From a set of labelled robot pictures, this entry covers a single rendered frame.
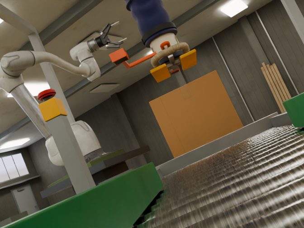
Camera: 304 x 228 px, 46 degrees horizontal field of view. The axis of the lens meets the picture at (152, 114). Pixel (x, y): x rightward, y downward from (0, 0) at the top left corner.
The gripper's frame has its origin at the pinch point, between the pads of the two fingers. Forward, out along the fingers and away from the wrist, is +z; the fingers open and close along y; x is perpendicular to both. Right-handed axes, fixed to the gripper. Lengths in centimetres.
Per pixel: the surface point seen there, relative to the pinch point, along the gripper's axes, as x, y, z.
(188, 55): 43, 47, 32
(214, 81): 56, 69, 37
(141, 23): 34.1, 14.5, 14.8
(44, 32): -424, -233, -172
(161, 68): 42, 48, 14
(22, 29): -219, -152, -141
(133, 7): 32.8, 2.4, 14.4
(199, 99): 56, 75, 26
